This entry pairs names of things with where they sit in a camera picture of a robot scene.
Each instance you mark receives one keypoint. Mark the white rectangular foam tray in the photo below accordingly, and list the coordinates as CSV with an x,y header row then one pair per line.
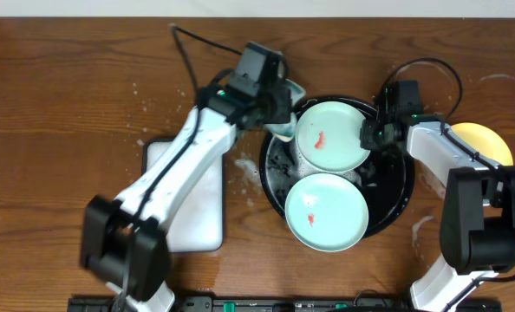
x,y
198,225

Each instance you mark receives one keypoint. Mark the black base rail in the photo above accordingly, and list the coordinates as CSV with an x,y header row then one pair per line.
x,y
208,304

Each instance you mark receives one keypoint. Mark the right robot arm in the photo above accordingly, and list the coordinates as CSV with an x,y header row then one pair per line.
x,y
477,227

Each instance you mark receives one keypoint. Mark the green sponge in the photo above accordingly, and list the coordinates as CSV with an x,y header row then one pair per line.
x,y
286,131

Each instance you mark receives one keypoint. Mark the round black tray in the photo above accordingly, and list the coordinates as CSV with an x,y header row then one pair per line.
x,y
385,178

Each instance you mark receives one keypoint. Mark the light green plate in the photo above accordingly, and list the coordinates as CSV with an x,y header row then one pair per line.
x,y
326,212
328,136

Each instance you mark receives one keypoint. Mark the light green plate front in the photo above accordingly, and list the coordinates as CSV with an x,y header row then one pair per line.
x,y
326,212

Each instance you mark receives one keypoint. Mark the yellow plate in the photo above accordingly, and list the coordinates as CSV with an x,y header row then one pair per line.
x,y
484,140

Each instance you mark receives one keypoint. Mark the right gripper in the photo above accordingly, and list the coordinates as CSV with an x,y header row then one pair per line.
x,y
367,140

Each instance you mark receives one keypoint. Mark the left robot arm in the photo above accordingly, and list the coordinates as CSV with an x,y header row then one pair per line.
x,y
123,240

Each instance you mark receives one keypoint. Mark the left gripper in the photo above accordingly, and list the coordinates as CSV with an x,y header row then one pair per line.
x,y
281,107

